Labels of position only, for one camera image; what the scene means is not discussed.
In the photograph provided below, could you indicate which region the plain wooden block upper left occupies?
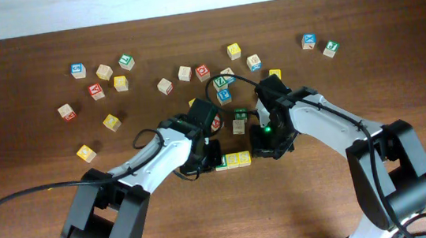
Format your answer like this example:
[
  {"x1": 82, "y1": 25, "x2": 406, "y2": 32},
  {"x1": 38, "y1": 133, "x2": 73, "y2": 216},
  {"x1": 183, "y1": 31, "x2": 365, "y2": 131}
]
[{"x1": 96, "y1": 64, "x2": 113, "y2": 81}]

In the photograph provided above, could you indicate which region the red Q block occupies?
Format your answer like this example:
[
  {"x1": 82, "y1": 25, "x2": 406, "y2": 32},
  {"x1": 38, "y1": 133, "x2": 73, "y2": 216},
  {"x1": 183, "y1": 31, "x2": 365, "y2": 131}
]
[{"x1": 195, "y1": 65, "x2": 211, "y2": 82}]

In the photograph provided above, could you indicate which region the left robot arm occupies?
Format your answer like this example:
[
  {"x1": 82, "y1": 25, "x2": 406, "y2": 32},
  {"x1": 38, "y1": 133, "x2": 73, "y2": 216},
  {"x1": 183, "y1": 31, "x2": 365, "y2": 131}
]
[{"x1": 60, "y1": 99, "x2": 222, "y2": 238}]

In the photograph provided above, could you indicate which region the green L block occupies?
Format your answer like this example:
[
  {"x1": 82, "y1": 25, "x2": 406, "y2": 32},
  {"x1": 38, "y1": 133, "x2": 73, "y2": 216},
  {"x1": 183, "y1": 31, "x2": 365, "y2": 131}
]
[{"x1": 118, "y1": 54, "x2": 135, "y2": 71}]

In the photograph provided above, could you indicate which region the blue D side block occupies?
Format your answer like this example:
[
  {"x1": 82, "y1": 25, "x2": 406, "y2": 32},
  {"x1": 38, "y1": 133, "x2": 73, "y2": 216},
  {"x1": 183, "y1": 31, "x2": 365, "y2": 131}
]
[{"x1": 246, "y1": 54, "x2": 262, "y2": 72}]

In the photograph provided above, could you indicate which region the plain wooden picture block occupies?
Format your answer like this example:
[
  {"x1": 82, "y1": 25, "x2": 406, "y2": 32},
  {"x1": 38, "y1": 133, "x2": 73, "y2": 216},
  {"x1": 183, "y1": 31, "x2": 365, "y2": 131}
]
[{"x1": 232, "y1": 119, "x2": 245, "y2": 135}]

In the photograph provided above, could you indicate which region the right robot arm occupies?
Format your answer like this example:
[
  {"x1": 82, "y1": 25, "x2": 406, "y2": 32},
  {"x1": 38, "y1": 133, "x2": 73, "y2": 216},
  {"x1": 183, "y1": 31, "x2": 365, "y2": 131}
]
[{"x1": 250, "y1": 75, "x2": 426, "y2": 238}]

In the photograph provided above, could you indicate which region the red A block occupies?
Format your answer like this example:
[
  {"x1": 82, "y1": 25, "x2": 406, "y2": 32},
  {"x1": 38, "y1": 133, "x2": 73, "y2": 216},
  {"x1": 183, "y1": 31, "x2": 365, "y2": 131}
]
[{"x1": 211, "y1": 114, "x2": 224, "y2": 132}]

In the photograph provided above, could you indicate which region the red E side block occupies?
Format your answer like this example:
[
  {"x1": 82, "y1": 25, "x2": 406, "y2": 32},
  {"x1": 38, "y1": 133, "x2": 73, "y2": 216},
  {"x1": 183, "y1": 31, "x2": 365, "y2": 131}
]
[{"x1": 177, "y1": 66, "x2": 192, "y2": 82}]

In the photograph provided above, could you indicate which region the yellow S block front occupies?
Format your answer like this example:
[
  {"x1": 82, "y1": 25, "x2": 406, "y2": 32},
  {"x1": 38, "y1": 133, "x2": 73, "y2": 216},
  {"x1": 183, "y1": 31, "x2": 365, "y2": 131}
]
[{"x1": 225, "y1": 153, "x2": 240, "y2": 169}]

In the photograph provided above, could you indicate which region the yellow G block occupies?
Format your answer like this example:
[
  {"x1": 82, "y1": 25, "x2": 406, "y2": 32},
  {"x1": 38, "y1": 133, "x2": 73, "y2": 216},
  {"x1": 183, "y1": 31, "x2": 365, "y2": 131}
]
[{"x1": 113, "y1": 76, "x2": 129, "y2": 92}]

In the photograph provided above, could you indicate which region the red side block far left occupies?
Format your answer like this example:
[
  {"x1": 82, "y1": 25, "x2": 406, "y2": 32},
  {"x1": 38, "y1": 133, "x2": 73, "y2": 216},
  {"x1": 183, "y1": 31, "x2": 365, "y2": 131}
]
[{"x1": 58, "y1": 103, "x2": 77, "y2": 121}]

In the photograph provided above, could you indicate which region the green J block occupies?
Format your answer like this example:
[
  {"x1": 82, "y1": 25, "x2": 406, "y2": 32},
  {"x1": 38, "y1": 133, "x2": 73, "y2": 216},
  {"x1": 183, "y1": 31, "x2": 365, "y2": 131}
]
[{"x1": 323, "y1": 40, "x2": 340, "y2": 58}]

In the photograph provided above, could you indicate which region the red I side block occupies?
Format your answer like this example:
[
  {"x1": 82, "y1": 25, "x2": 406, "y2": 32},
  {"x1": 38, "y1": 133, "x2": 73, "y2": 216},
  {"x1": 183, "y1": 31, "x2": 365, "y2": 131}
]
[{"x1": 157, "y1": 78, "x2": 174, "y2": 95}]

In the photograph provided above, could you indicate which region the blue P block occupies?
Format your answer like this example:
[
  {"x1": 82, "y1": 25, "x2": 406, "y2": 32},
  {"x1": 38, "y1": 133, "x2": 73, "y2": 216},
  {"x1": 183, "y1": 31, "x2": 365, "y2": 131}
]
[{"x1": 217, "y1": 89, "x2": 232, "y2": 106}]

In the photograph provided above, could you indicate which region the red Y block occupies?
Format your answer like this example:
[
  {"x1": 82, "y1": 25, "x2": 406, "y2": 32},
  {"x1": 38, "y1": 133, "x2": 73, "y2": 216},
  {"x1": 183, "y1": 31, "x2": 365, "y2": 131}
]
[{"x1": 88, "y1": 83, "x2": 105, "y2": 100}]

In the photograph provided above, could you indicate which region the yellow C block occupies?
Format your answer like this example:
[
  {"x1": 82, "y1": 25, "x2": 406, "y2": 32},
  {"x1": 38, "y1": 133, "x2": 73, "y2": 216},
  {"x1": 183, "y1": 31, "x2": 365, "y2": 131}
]
[{"x1": 189, "y1": 98, "x2": 196, "y2": 107}]

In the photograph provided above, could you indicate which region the yellow block with brown picture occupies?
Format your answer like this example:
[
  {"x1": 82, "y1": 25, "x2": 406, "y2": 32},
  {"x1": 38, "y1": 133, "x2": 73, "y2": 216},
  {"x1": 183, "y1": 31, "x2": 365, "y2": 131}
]
[{"x1": 268, "y1": 69, "x2": 282, "y2": 79}]

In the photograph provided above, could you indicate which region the yellow o block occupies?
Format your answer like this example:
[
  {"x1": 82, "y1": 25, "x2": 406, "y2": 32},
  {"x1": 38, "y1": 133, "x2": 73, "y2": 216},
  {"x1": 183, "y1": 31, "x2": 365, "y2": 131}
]
[
  {"x1": 103, "y1": 114, "x2": 121, "y2": 132},
  {"x1": 77, "y1": 144, "x2": 97, "y2": 163}
]

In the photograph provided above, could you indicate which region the blue X block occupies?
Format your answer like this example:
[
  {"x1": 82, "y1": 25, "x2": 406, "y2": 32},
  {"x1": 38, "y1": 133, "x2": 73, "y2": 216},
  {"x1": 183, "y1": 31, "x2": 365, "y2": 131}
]
[{"x1": 301, "y1": 32, "x2": 316, "y2": 50}]

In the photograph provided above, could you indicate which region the yellow O block middle left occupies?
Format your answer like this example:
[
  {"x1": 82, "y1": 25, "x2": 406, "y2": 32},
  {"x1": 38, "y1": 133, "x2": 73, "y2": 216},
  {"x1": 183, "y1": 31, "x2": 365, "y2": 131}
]
[{"x1": 103, "y1": 114, "x2": 121, "y2": 132}]

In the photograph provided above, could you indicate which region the green R block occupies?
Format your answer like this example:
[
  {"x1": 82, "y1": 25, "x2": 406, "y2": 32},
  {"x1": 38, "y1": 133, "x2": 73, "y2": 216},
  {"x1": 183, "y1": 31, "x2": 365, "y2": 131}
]
[{"x1": 215, "y1": 155, "x2": 228, "y2": 171}]

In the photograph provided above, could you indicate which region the green Z block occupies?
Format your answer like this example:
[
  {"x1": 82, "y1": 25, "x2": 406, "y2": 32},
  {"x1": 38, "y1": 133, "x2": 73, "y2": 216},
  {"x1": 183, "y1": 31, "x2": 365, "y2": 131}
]
[{"x1": 212, "y1": 76, "x2": 228, "y2": 91}]

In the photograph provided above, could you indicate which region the yellow s block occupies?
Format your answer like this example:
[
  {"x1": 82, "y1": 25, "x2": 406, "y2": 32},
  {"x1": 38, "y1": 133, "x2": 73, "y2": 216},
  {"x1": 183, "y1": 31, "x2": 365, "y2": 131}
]
[
  {"x1": 237, "y1": 151, "x2": 252, "y2": 167},
  {"x1": 225, "y1": 153, "x2": 240, "y2": 169}
]

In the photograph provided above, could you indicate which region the yellow top far block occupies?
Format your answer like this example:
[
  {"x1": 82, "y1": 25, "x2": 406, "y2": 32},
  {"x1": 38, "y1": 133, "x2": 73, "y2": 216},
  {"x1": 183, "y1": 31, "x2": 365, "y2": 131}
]
[{"x1": 227, "y1": 43, "x2": 241, "y2": 60}]

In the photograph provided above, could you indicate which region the blue S block far left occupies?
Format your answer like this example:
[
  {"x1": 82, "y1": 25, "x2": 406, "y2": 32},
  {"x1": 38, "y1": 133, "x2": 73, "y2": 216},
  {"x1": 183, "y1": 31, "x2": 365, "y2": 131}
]
[{"x1": 69, "y1": 62, "x2": 87, "y2": 80}]

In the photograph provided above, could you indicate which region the blue L side block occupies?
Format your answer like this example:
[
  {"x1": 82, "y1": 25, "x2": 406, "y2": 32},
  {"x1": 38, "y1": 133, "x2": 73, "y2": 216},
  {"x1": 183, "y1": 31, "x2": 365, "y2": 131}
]
[{"x1": 220, "y1": 67, "x2": 236, "y2": 85}]

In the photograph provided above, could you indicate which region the yellow O block lower left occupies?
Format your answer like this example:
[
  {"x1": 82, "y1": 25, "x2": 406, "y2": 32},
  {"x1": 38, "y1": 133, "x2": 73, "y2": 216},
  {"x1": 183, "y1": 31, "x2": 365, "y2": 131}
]
[{"x1": 77, "y1": 144, "x2": 97, "y2": 163}]

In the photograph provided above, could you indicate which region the green V block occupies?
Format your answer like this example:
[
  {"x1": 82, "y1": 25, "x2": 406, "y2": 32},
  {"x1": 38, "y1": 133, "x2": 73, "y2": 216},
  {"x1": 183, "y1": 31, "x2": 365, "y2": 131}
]
[{"x1": 234, "y1": 108, "x2": 248, "y2": 123}]

